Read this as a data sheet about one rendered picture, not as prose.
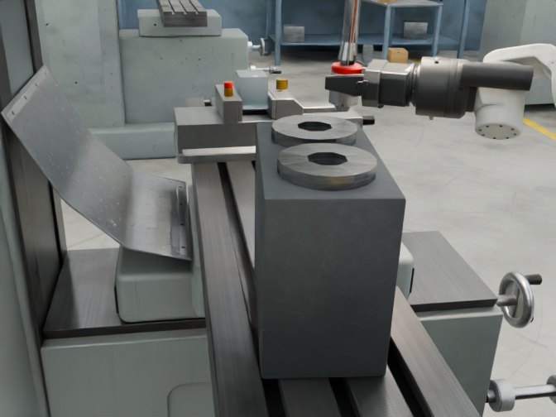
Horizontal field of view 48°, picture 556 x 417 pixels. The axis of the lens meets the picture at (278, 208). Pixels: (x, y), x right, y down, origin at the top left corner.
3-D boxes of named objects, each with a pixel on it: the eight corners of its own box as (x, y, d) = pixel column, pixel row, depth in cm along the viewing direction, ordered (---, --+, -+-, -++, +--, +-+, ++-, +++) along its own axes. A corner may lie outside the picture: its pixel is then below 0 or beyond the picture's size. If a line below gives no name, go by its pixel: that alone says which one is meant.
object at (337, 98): (359, 100, 101) (362, 69, 99) (356, 107, 97) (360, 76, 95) (330, 98, 102) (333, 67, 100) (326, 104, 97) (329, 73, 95)
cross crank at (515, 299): (515, 306, 137) (525, 259, 132) (545, 338, 126) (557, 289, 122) (448, 311, 135) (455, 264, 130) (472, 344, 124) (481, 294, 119)
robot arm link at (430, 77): (376, 45, 100) (452, 50, 98) (371, 103, 104) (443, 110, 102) (363, 59, 89) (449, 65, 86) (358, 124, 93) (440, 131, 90)
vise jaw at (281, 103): (288, 102, 125) (289, 83, 123) (303, 119, 114) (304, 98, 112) (259, 103, 124) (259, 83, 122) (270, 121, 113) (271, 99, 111)
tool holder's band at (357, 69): (362, 69, 99) (363, 63, 98) (360, 76, 95) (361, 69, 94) (333, 67, 100) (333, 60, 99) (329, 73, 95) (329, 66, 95)
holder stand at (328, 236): (348, 264, 79) (361, 111, 71) (387, 377, 59) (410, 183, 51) (254, 265, 79) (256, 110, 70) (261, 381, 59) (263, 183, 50)
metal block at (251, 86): (261, 100, 120) (262, 69, 118) (267, 108, 115) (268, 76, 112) (235, 101, 119) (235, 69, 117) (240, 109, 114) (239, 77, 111)
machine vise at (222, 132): (341, 131, 131) (344, 79, 127) (364, 155, 118) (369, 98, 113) (173, 138, 124) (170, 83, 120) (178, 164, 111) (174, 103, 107)
